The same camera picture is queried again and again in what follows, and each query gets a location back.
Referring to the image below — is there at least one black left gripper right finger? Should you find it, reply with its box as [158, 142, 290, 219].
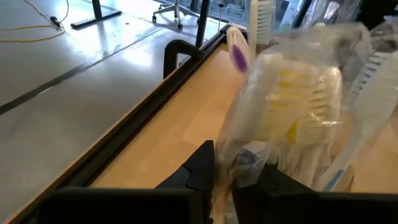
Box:
[231, 163, 398, 224]

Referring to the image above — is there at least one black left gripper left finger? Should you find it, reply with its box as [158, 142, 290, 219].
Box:
[36, 139, 216, 224]

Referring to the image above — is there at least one orange toothbrush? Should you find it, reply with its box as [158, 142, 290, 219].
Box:
[213, 22, 374, 224]

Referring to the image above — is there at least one purple toothbrush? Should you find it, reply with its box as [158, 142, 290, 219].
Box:
[226, 26, 251, 74]

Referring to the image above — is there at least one black pole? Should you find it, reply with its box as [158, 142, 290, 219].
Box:
[195, 0, 213, 48]

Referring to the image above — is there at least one office chair base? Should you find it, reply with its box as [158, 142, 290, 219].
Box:
[151, 0, 201, 30]

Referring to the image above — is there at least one black desk foot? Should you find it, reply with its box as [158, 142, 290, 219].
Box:
[70, 0, 123, 30]

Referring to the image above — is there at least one black aluminium table frame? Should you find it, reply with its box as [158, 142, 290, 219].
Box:
[58, 24, 240, 189]

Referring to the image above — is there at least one black frame handle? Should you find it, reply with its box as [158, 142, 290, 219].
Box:
[163, 39, 206, 80]

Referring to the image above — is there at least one yellow floor cable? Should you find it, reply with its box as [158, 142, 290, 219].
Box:
[0, 0, 71, 44]

